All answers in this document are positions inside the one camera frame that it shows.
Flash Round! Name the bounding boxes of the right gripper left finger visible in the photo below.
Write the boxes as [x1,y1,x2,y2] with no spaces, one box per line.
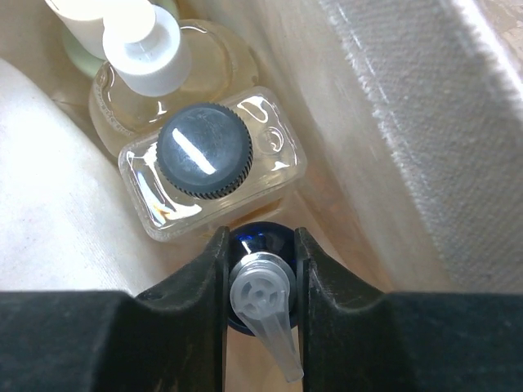
[1,228,230,391]

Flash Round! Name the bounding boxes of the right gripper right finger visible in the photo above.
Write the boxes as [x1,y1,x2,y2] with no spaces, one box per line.
[295,228,522,391]

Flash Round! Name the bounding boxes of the orange blue pump bottle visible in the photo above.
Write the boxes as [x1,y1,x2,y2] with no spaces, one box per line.
[229,221,303,382]

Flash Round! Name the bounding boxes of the clear square bottle black cap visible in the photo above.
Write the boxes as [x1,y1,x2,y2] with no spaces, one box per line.
[118,87,307,243]

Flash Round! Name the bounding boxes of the beige canvas bag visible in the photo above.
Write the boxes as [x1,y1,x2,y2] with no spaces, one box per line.
[0,0,523,392]

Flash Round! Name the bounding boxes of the yellow bottle white cap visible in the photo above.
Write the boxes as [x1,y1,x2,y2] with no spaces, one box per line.
[89,1,259,156]

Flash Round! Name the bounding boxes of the green bottle cream cap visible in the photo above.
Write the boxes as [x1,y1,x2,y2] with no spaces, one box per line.
[47,1,191,96]

